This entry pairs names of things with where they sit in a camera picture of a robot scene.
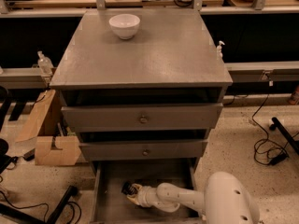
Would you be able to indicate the cardboard box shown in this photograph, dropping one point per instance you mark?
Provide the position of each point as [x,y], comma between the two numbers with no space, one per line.
[41,126]

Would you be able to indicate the clear sanitizer bottle left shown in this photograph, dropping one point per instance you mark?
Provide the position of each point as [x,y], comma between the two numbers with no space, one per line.
[44,64]

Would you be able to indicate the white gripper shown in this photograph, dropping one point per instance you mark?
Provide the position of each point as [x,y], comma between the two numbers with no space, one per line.
[144,198]

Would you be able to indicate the grey top drawer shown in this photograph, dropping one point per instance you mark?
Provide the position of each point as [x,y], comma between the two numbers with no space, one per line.
[114,118]

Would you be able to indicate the grey middle drawer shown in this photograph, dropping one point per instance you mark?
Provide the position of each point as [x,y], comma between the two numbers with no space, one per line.
[116,151]

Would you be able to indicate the grey open bottom drawer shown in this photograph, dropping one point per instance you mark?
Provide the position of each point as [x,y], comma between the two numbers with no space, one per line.
[112,207]

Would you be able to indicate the black chair base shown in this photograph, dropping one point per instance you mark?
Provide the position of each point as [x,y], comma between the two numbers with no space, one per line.
[8,153]

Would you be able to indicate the white ceramic bowl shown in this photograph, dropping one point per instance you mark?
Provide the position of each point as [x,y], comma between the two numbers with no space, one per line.
[124,26]

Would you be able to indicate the black stand leg right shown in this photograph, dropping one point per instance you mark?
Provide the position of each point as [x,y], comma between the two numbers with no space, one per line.
[294,144]

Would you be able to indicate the grey drawer cabinet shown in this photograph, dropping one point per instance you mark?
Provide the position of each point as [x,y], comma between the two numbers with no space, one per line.
[171,60]

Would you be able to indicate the small white pump bottle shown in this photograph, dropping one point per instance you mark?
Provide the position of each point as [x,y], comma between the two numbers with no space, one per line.
[219,48]

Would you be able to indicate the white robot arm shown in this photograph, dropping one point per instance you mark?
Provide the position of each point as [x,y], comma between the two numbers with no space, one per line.
[224,200]

